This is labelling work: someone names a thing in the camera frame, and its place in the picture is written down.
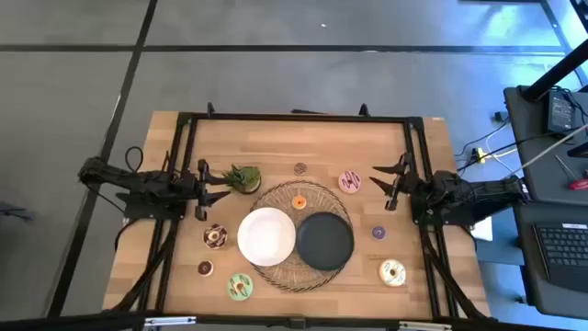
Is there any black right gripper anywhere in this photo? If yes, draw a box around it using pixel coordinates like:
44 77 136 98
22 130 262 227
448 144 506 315
368 153 429 212

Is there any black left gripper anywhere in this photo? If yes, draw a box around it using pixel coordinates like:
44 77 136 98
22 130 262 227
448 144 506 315
181 158 232 223

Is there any pink donut with chocolate drizzle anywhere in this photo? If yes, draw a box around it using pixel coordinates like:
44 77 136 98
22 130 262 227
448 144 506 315
337 169 363 195

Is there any chocolate donut with cream drizzle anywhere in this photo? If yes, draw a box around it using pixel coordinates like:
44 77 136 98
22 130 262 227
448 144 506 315
203 223 229 251

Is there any white donut with sprinkles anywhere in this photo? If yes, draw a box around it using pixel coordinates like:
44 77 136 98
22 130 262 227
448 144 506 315
378 258 408 288

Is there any green donut with chocolate drizzle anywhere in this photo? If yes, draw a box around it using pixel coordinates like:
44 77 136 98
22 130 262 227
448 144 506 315
226 272 254 302

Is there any potted green succulent plant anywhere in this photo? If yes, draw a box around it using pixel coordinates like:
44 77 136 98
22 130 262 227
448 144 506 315
221 164 263 195

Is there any white round plate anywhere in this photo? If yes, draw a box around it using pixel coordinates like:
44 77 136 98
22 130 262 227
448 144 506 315
236 206 298 268

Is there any black round plate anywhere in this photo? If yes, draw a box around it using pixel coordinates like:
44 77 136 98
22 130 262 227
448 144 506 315
295 211 356 272

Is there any white paper sheet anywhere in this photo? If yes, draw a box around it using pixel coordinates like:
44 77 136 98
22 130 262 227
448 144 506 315
470 215 494 243

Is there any round woven straw placemat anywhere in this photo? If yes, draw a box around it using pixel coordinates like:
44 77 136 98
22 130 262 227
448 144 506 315
249 178 356 293

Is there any grey side desk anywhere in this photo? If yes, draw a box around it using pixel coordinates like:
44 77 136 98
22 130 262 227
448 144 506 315
503 85 588 321

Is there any black power adapter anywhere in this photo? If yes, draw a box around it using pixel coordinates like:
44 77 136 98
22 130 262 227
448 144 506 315
546 90 577 134

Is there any black keyboard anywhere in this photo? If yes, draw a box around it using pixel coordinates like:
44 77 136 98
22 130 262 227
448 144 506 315
532 222 588 293

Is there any black diagonal pole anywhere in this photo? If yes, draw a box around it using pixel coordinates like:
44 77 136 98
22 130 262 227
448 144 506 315
521 39 588 103

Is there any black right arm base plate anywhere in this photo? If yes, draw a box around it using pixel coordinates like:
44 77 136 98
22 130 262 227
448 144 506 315
410 201 475 227

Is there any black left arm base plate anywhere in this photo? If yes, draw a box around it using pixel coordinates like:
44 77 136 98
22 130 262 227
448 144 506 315
115 191 188 221

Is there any black aluminium table frame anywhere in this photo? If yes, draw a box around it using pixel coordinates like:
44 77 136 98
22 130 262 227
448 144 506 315
0 101 588 331

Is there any silver frame bracket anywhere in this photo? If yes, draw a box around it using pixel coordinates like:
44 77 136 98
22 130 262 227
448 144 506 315
398 320 454 331
144 315 198 328

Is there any white cable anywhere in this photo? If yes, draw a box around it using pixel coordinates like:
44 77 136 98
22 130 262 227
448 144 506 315
518 122 588 174

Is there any red-handled screwdriver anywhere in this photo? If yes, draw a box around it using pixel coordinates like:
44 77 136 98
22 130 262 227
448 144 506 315
553 154 588 191

